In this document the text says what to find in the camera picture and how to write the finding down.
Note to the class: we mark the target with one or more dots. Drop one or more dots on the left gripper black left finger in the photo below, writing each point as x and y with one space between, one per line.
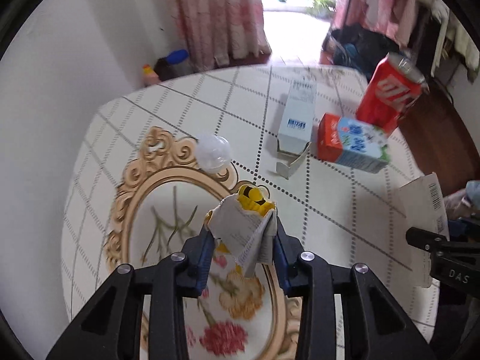
109 326

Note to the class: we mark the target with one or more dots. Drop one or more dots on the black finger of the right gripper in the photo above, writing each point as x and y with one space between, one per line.
424 240

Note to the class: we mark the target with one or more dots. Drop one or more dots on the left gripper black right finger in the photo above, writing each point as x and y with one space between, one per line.
375 326

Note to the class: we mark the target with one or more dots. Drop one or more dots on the white torn cardboard box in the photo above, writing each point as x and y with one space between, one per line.
424 208

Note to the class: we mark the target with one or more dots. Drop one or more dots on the red blue milk carton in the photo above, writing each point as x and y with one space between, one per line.
352 143

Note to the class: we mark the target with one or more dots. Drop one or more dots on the red cola can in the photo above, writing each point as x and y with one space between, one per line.
395 84

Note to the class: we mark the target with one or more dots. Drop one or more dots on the yellow white wrapper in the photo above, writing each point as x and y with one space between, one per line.
246 223

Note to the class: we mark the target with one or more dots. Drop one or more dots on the grey slipper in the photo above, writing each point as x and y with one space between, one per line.
465 202

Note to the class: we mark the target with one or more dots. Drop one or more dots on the white open medicine box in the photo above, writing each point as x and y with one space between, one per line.
294 136

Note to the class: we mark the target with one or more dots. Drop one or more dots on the white patterned tablecloth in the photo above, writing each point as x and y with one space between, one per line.
137 195

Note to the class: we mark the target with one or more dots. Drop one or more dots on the blue clothes pile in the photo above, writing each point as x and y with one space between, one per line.
359 48

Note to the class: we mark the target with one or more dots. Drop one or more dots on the hanging clothes rack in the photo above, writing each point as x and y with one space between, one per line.
427 31

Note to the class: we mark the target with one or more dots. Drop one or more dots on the orange cap bottle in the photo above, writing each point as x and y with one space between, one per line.
149 76

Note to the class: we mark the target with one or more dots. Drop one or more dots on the blue lid plastic jar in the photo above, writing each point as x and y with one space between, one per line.
176 64

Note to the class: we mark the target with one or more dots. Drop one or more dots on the pink floral curtain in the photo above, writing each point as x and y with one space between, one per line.
215 32

